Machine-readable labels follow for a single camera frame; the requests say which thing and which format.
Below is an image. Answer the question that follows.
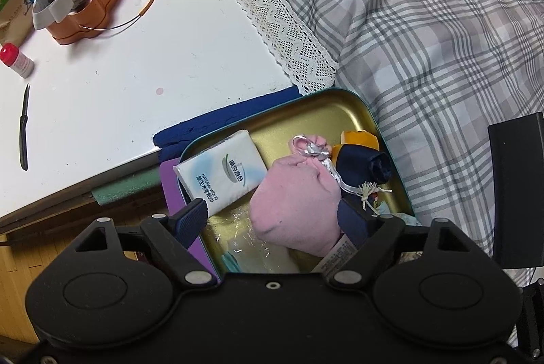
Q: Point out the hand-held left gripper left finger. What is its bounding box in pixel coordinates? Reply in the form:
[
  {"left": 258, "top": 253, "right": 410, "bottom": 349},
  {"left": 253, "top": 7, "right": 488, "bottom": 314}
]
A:
[{"left": 74, "top": 198, "right": 220, "bottom": 289}]

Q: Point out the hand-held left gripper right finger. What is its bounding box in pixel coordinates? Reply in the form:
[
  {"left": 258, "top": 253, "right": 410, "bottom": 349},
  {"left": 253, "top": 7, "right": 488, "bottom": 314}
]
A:
[{"left": 329, "top": 198, "right": 471, "bottom": 291}]

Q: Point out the white tissue pack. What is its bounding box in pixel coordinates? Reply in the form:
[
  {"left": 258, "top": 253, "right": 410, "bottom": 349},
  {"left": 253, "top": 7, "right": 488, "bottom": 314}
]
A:
[{"left": 173, "top": 130, "right": 269, "bottom": 219}]

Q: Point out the pink drawstring pouch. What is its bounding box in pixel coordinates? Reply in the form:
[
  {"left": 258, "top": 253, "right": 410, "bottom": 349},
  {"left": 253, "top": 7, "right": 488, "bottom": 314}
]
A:
[{"left": 249, "top": 133, "right": 360, "bottom": 283}]

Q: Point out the navy and orange pouch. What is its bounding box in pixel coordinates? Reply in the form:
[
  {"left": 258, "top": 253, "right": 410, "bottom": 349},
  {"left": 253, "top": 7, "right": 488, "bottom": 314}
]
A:
[{"left": 329, "top": 129, "right": 394, "bottom": 217}]

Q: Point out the white sponge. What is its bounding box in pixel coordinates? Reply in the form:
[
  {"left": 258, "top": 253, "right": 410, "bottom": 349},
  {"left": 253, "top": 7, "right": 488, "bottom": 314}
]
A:
[{"left": 216, "top": 210, "right": 307, "bottom": 274}]

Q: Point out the teal tin tray gold inside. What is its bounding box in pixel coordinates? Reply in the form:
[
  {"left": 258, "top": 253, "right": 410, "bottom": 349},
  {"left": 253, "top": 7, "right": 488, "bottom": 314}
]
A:
[{"left": 177, "top": 87, "right": 422, "bottom": 275}]

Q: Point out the purple mat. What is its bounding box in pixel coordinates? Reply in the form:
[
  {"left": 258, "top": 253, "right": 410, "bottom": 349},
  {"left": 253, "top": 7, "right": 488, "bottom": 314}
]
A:
[{"left": 159, "top": 160, "right": 220, "bottom": 274}]

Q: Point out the green foam pad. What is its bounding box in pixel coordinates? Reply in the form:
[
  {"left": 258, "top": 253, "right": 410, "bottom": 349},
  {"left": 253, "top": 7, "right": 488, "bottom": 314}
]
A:
[{"left": 91, "top": 166, "right": 165, "bottom": 207}]

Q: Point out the dark blue cloth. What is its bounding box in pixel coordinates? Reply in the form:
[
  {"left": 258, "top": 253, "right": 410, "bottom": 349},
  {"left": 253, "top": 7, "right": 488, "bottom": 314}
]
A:
[{"left": 153, "top": 85, "right": 305, "bottom": 161}]

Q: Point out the black knife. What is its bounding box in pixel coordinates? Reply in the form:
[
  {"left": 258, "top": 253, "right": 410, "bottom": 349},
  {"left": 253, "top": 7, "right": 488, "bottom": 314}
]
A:
[{"left": 19, "top": 82, "right": 32, "bottom": 172}]

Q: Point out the grey plaid blanket lace trim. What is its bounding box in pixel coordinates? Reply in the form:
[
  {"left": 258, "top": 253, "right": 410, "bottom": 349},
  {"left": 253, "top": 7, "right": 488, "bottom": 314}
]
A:
[{"left": 193, "top": 0, "right": 544, "bottom": 292}]

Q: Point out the orange shaped tin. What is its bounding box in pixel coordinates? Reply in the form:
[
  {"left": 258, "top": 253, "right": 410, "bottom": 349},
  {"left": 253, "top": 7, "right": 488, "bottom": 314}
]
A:
[{"left": 47, "top": 0, "right": 134, "bottom": 46}]

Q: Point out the red capped white bottle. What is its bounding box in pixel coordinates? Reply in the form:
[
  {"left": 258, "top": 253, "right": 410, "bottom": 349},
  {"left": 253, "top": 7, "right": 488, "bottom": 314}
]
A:
[{"left": 0, "top": 42, "right": 36, "bottom": 80}]

